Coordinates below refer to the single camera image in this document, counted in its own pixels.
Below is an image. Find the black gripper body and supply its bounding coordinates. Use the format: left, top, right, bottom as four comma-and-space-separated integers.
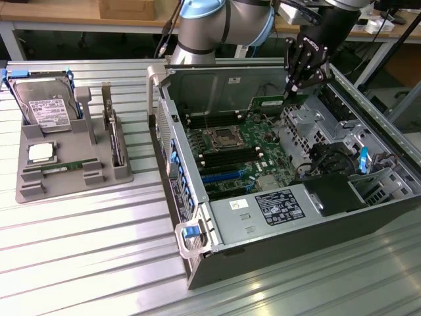
297, 5, 361, 61

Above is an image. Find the green RAM stick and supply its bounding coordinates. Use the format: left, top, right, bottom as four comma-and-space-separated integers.
251, 94, 310, 117
41, 161, 86, 173

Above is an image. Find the black RAM slot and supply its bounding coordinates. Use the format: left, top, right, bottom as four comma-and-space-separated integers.
187, 116, 243, 129
186, 111, 240, 122
197, 147, 260, 161
201, 153, 264, 169

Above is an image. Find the metal disk bay cage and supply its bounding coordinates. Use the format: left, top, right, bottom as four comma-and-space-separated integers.
279, 82, 356, 159

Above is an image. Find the black tripod pole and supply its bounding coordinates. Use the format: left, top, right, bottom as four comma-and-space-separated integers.
353, 13, 421, 90

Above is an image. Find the green motherboard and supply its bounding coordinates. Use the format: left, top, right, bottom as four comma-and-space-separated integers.
179, 108, 297, 201

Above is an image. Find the CPU socket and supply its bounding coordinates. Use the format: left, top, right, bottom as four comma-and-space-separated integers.
209, 126, 244, 149

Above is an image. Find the silver chipset heatsink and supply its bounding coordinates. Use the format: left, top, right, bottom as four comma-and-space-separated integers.
256, 176, 280, 192

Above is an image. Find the blue expansion slot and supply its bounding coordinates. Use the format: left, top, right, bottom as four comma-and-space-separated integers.
201, 169, 246, 185

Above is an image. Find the black expansion slot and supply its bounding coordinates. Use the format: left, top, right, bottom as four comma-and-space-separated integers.
204, 184, 248, 201

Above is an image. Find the open black PC case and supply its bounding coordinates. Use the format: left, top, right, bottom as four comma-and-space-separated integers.
146, 62, 421, 290

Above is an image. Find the grey power supply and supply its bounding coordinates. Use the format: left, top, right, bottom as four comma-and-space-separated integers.
209, 184, 325, 248

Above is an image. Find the cardboard box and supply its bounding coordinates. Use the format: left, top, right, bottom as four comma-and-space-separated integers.
98, 0, 155, 20

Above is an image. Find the graphics card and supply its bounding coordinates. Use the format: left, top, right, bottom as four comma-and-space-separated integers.
101, 82, 128, 167

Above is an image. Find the blue case latch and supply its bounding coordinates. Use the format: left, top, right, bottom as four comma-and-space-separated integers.
182, 225, 200, 240

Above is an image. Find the wooden desk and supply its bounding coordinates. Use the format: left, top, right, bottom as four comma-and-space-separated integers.
0, 0, 421, 45

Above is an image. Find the grey parts rack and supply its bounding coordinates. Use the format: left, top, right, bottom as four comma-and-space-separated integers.
15, 82, 135, 205

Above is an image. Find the silver CPU chip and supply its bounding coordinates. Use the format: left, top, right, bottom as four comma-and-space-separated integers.
28, 144, 57, 165

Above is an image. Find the black wire in case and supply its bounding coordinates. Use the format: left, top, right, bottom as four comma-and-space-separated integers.
258, 83, 286, 98

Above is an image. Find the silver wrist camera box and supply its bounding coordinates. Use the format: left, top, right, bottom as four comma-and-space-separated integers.
278, 0, 322, 26

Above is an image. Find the blue disk wire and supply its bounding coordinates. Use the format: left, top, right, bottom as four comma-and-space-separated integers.
359, 147, 370, 175

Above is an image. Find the hanging black cable with plug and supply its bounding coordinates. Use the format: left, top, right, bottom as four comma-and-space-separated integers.
157, 0, 186, 59

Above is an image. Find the hard disk with blue bracket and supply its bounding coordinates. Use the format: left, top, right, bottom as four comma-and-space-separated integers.
0, 67, 83, 134

